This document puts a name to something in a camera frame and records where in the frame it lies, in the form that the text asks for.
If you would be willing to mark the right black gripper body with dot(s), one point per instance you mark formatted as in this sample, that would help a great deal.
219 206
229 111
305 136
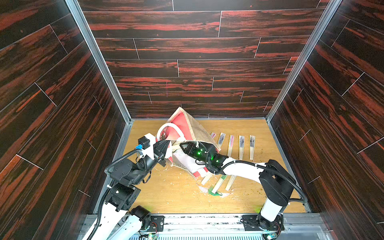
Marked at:
193 150

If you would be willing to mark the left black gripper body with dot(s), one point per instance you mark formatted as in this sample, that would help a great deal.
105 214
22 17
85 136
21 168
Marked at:
155 158

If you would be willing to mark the folding fan pink tassel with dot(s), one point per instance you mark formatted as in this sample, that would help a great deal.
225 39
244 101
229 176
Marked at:
230 146

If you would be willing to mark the green folding fan green tassel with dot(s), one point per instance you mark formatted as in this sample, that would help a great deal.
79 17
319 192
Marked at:
214 190

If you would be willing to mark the folding fan purple print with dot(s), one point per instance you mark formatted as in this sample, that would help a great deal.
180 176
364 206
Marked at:
241 147

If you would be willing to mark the folding fan dark blue print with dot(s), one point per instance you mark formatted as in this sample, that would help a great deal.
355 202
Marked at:
252 147

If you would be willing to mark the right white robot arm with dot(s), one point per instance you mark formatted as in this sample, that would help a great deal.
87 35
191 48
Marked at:
277 183

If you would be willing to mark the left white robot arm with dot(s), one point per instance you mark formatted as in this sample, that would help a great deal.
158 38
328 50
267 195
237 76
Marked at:
127 172

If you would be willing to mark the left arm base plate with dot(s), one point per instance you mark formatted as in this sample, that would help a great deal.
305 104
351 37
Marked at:
134 224

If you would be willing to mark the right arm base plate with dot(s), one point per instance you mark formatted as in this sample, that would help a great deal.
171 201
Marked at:
259 223

